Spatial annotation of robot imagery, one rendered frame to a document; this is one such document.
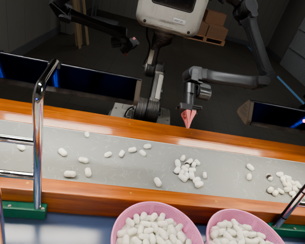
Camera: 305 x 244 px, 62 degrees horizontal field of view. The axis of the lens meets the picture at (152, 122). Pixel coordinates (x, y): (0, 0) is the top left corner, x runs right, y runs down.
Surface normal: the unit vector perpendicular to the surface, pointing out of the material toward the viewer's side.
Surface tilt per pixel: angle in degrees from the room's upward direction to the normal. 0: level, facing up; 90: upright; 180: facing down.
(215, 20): 90
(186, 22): 90
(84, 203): 90
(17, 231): 0
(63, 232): 0
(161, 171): 0
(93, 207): 90
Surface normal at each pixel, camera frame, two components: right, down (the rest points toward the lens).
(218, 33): 0.12, 0.56
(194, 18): -0.11, 0.50
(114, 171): 0.24, -0.82
